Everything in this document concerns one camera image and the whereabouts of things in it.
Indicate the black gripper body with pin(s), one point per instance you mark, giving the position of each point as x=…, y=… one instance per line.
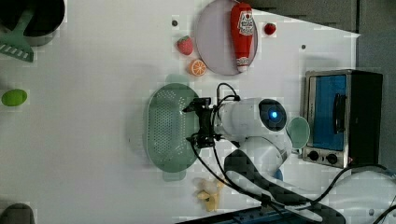
x=205, y=115

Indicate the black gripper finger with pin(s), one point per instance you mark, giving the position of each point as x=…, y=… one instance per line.
x=197, y=104
x=201, y=141

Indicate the green plastic strainer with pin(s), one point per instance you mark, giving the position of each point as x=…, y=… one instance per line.
x=168, y=127

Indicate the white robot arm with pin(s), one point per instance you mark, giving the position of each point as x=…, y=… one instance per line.
x=260, y=129

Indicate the orange slice toy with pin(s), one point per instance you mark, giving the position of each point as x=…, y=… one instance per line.
x=197, y=68

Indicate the yellow banana peel toy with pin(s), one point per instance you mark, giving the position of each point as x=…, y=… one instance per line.
x=208, y=192

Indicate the red toy strawberry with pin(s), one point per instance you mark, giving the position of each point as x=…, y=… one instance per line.
x=185, y=46

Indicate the blue bowl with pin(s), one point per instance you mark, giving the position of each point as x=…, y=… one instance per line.
x=278, y=175

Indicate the red ketchup bottle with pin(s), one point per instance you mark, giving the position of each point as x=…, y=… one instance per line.
x=242, y=31

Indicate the green cup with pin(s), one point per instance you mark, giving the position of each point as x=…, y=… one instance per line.
x=298, y=131

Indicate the small red tomato toy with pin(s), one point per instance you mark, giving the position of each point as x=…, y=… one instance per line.
x=269, y=28

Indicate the black toaster oven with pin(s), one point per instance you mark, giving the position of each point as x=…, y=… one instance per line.
x=343, y=110

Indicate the black pot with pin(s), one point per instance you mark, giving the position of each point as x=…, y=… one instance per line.
x=42, y=28

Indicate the green lime toy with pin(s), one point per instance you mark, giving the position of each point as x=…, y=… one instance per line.
x=14, y=97

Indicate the green spatula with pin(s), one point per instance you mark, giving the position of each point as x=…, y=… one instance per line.
x=13, y=43

